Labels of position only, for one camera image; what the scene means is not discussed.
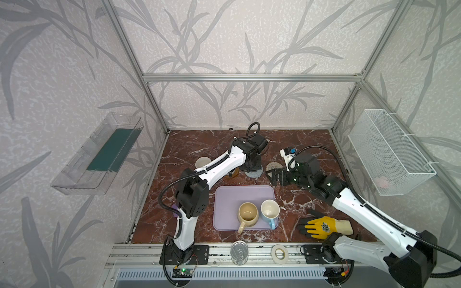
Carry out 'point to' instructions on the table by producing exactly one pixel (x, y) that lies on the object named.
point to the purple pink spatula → (174, 206)
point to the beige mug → (248, 213)
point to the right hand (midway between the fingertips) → (274, 165)
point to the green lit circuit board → (186, 272)
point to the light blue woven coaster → (254, 174)
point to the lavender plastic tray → (227, 200)
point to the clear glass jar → (239, 252)
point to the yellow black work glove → (315, 225)
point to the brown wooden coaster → (235, 173)
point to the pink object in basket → (382, 181)
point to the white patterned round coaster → (273, 165)
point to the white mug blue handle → (270, 210)
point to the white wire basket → (395, 166)
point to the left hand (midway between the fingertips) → (257, 163)
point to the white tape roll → (280, 261)
